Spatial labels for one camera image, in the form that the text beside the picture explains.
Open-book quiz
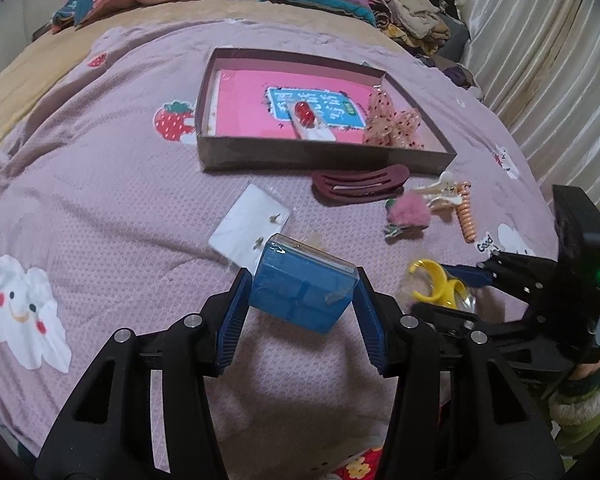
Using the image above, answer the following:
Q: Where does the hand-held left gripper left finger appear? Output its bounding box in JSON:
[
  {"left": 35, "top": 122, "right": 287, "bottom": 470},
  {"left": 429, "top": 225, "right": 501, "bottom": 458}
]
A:
[{"left": 34, "top": 266, "right": 253, "bottom": 480}]

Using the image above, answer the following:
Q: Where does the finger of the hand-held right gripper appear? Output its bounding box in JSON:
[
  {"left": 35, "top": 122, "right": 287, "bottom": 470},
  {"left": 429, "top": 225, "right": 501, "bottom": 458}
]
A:
[
  {"left": 411, "top": 302, "right": 531, "bottom": 346},
  {"left": 437, "top": 250, "right": 561, "bottom": 306}
]

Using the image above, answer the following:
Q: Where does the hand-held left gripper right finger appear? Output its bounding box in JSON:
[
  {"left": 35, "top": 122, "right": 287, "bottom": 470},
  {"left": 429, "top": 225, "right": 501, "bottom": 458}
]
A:
[{"left": 352, "top": 266, "right": 566, "bottom": 480}]

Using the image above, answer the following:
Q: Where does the yellow hoop earring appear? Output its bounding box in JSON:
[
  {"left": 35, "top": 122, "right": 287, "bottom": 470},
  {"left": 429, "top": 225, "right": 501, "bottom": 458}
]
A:
[
  {"left": 409, "top": 259, "right": 448, "bottom": 301},
  {"left": 412, "top": 280, "right": 468, "bottom": 310}
]

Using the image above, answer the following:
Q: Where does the orange spiral hair tie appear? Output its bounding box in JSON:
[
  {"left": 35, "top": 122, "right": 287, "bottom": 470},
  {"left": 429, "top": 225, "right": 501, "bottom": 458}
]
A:
[{"left": 452, "top": 180, "right": 479, "bottom": 245}]

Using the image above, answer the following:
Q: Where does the blue plastic compartment box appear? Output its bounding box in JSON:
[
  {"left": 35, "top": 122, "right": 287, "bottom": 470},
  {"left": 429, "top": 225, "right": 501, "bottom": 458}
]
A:
[{"left": 247, "top": 234, "right": 357, "bottom": 335}]

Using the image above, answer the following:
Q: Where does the pink pompom hair clip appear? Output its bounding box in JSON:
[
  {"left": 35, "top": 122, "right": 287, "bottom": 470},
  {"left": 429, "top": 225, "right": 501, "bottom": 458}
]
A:
[{"left": 384, "top": 195, "right": 433, "bottom": 241}]

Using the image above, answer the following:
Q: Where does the cream claw hair clip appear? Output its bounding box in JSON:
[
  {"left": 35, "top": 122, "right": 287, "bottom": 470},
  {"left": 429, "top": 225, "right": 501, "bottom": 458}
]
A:
[{"left": 412, "top": 171, "right": 463, "bottom": 223}]

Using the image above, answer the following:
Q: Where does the maroon hair clip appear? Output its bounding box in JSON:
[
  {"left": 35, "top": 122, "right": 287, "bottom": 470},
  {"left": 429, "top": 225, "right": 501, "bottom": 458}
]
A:
[{"left": 311, "top": 164, "right": 411, "bottom": 206}]

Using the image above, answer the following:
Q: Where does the shallow cardboard box tray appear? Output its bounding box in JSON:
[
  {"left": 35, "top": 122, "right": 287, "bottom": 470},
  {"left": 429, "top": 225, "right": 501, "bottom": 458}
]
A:
[{"left": 195, "top": 47, "right": 458, "bottom": 175}]

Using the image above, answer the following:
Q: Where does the person's right forearm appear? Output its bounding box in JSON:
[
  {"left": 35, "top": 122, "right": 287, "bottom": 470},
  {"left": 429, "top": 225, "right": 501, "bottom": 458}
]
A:
[{"left": 547, "top": 325, "right": 600, "bottom": 461}]

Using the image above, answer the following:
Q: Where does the white earring card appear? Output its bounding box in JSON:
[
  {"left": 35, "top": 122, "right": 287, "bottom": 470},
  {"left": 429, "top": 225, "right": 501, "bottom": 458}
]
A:
[{"left": 207, "top": 183, "right": 293, "bottom": 271}]

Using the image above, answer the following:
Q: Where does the purple strawberry print blanket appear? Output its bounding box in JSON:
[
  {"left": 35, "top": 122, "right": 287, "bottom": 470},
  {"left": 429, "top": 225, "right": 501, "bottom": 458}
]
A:
[{"left": 0, "top": 20, "right": 561, "bottom": 480}]

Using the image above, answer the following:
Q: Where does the red floral cloth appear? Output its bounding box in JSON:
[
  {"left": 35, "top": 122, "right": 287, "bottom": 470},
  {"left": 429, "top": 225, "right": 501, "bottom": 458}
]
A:
[{"left": 330, "top": 447, "right": 386, "bottom": 480}]

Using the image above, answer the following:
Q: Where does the dotted mesh hair bow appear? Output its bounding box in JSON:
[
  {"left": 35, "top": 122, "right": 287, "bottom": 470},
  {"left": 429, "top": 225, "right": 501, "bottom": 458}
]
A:
[{"left": 362, "top": 89, "right": 426, "bottom": 150}]

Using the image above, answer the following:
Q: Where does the white long hair clip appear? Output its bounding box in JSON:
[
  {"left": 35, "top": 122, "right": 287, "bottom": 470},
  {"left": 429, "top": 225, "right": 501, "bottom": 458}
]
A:
[{"left": 287, "top": 112, "right": 337, "bottom": 142}]

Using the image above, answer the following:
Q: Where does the red cherry hair clip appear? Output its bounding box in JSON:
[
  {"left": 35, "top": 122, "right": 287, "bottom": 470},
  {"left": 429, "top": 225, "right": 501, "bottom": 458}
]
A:
[{"left": 292, "top": 101, "right": 316, "bottom": 126}]

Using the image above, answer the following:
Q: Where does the cream curtain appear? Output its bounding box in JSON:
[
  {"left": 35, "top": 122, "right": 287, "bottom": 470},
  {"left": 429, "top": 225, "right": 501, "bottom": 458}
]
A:
[{"left": 460, "top": 0, "right": 600, "bottom": 221}]

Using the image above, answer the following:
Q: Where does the pile of clothes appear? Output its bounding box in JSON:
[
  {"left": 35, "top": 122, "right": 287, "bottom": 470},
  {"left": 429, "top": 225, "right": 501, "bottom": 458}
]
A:
[{"left": 330, "top": 0, "right": 486, "bottom": 101}]

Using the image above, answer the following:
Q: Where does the tan bed sheet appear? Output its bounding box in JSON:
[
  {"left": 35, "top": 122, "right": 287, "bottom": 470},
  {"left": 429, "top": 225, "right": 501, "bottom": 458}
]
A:
[{"left": 0, "top": 0, "right": 416, "bottom": 161}]

